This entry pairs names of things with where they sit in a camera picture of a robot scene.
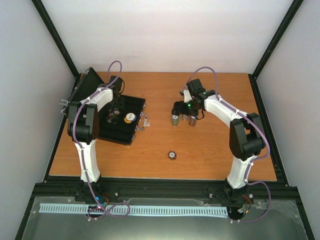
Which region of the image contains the black frame post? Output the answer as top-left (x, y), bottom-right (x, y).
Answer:
top-left (251, 0), bottom-right (305, 78)
top-left (31, 0), bottom-right (80, 79)

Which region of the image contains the brown chip stack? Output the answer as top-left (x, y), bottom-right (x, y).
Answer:
top-left (188, 116), bottom-right (197, 127)

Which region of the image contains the green chip stack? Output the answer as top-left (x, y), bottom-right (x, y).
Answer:
top-left (171, 114), bottom-right (180, 126)

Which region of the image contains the grey chip stack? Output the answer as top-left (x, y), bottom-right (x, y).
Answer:
top-left (182, 114), bottom-right (189, 121)

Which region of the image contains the clear acrylic disc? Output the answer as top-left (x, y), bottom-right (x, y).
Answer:
top-left (106, 112), bottom-right (119, 124)

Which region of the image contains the black right frame post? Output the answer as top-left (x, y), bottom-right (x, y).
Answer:
top-left (251, 0), bottom-right (305, 78)

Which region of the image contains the brown poker chip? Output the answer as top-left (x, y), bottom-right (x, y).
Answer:
top-left (168, 151), bottom-right (177, 160)

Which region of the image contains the black aluminium frame rail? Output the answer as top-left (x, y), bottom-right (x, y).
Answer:
top-left (31, 176), bottom-right (300, 202)

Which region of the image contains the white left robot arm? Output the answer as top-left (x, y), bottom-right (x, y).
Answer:
top-left (67, 75), bottom-right (123, 184)

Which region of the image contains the black left frame post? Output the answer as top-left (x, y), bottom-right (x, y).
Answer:
top-left (31, 0), bottom-right (80, 79)

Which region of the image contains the white slotted cable duct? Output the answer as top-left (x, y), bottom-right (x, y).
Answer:
top-left (38, 203), bottom-right (228, 218)

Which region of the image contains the black poker set case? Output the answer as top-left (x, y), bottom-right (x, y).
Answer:
top-left (61, 67), bottom-right (146, 146)

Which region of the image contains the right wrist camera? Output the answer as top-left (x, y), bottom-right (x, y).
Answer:
top-left (180, 89), bottom-right (192, 103)

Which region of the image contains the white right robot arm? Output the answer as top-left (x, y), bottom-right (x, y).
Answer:
top-left (171, 79), bottom-right (269, 203)

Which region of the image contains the white dealer button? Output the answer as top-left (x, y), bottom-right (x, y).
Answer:
top-left (125, 112), bottom-right (136, 121)

